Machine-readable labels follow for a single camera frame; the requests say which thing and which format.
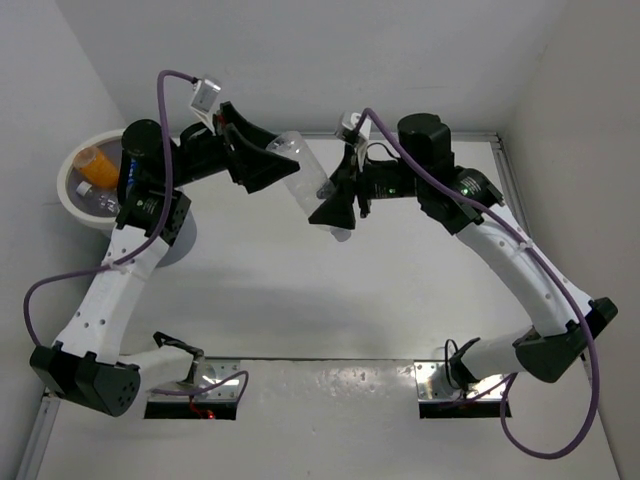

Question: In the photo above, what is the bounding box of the clear crushed bottle white cap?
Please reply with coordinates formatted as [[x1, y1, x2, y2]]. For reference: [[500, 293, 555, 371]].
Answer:
[[266, 131, 336, 218]]

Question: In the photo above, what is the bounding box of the metal base plate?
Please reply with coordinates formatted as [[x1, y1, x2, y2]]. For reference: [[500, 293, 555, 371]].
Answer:
[[414, 360, 506, 404], [150, 357, 249, 402]]

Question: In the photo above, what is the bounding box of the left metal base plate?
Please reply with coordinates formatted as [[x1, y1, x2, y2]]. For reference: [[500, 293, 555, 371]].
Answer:
[[150, 357, 249, 402]]

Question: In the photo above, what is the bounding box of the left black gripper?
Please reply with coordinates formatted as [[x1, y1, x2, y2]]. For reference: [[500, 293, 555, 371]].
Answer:
[[162, 101, 298, 193]]

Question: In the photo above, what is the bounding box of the white round plastic bin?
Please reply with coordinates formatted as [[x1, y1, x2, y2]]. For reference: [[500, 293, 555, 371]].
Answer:
[[56, 128, 197, 268]]

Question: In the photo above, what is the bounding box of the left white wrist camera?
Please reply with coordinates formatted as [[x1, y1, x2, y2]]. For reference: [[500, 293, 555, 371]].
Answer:
[[189, 76, 221, 130]]

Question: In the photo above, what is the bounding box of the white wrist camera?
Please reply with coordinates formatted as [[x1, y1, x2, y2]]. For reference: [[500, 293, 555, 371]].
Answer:
[[189, 76, 221, 130], [335, 112, 372, 154]]

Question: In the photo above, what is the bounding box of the apple juice labelled clear bottle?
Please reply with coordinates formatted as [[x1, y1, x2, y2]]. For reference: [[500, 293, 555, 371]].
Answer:
[[94, 191, 120, 217]]

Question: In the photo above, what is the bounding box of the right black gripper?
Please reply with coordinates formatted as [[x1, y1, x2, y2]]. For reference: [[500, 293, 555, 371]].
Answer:
[[309, 141, 425, 227]]

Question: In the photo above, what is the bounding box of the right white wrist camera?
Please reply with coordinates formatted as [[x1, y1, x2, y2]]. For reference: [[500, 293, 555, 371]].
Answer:
[[335, 112, 372, 154]]

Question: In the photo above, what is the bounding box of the clear bottle blue white cap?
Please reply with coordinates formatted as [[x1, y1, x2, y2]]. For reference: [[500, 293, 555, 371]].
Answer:
[[76, 181, 95, 198]]

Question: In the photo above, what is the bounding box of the blue label water bottle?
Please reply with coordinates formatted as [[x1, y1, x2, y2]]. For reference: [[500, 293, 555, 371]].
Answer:
[[127, 159, 138, 188]]

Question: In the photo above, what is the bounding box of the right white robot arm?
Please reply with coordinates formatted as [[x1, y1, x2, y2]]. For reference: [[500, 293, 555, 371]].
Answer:
[[309, 113, 618, 392]]

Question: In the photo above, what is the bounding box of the orange juice bottle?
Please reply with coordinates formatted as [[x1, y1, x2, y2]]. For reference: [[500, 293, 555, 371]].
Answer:
[[72, 146, 119, 189]]

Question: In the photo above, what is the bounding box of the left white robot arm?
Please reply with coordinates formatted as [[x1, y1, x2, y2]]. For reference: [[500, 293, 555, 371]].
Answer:
[[30, 102, 300, 417]]

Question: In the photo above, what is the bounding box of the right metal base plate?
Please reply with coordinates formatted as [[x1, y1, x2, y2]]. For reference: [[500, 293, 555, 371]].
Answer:
[[414, 360, 506, 404]]

